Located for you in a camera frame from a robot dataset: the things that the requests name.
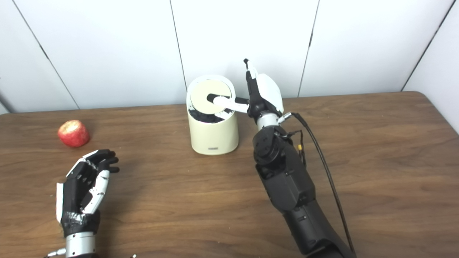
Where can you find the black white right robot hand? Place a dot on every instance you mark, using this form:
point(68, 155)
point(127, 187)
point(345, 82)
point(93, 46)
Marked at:
point(269, 91)

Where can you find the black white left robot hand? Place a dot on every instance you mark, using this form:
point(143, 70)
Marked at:
point(75, 195)

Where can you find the red apple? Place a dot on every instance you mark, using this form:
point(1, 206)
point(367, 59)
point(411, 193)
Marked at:
point(73, 134)

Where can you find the cream round bin lid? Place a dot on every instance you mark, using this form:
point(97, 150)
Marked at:
point(200, 93)

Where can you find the cream-colored round bin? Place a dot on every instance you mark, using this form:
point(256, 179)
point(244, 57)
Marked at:
point(214, 136)

